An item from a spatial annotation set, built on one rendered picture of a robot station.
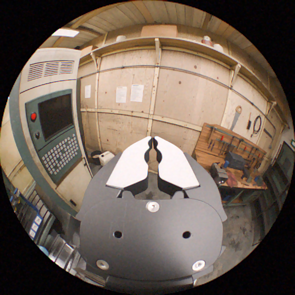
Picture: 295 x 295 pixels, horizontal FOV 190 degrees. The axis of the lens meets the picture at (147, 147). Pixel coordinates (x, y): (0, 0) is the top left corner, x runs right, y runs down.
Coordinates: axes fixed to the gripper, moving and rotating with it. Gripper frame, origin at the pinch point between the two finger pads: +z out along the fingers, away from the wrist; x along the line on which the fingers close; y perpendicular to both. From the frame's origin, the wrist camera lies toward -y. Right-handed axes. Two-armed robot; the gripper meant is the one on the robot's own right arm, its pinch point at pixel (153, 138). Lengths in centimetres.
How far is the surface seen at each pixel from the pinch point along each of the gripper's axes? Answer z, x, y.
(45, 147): 18, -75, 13
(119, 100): 161, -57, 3
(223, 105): 118, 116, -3
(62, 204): -6.3, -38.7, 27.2
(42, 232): -46, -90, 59
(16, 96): -5.6, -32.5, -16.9
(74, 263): -56, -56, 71
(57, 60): 36, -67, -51
